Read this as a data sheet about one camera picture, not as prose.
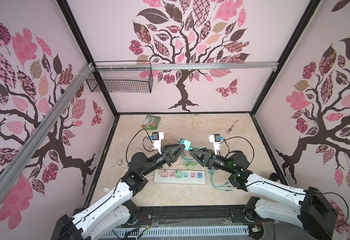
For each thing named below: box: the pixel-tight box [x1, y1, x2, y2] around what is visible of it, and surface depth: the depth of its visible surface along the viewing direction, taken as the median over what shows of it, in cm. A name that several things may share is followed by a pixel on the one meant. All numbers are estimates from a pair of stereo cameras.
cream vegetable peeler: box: [191, 113, 200, 128], surface depth 120 cm
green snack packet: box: [141, 115, 162, 130], surface depth 116 cm
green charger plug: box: [175, 170, 183, 178], surface depth 83 cm
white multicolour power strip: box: [153, 170, 207, 185], surface depth 85 cm
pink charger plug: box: [160, 169, 168, 177], surface depth 83 cm
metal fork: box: [226, 119, 239, 133], surface depth 112 cm
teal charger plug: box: [176, 138, 192, 151], surface depth 63 cm
